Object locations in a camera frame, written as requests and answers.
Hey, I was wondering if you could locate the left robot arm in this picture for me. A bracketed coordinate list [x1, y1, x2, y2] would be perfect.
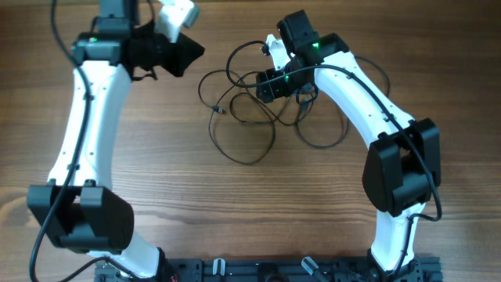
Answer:
[27, 1, 204, 281]

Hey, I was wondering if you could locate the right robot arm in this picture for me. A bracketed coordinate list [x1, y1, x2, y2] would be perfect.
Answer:
[256, 10, 442, 280]

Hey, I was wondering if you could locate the left camera black cable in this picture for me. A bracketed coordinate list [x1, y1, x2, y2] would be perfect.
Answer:
[28, 0, 157, 282]

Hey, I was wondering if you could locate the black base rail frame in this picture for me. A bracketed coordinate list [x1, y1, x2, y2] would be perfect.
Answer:
[94, 257, 444, 282]

